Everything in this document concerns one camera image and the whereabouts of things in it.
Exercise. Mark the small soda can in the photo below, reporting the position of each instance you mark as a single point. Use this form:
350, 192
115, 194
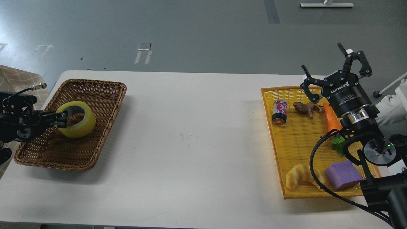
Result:
279, 115

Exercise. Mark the toy croissant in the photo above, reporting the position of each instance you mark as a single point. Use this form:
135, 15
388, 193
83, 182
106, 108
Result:
300, 179

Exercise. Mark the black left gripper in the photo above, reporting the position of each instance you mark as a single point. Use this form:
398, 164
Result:
33, 126

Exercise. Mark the yellow tape roll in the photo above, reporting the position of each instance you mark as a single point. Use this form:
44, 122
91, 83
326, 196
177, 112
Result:
82, 128

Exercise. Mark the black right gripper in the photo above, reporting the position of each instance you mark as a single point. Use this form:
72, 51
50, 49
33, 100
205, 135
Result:
346, 93

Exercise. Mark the purple foam block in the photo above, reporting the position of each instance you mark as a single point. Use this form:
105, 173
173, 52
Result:
343, 175

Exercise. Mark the white metal stand base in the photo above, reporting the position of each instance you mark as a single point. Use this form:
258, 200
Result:
326, 4

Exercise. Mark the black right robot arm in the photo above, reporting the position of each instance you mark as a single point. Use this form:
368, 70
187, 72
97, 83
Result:
364, 142

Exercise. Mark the brown wicker basket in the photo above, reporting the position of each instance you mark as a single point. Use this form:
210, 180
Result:
54, 150

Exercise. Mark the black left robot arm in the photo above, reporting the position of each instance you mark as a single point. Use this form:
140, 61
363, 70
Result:
20, 122

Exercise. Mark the orange toy carrot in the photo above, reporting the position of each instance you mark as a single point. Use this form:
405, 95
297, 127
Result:
337, 141

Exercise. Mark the beige checkered cloth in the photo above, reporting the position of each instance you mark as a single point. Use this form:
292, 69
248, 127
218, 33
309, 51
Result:
15, 80

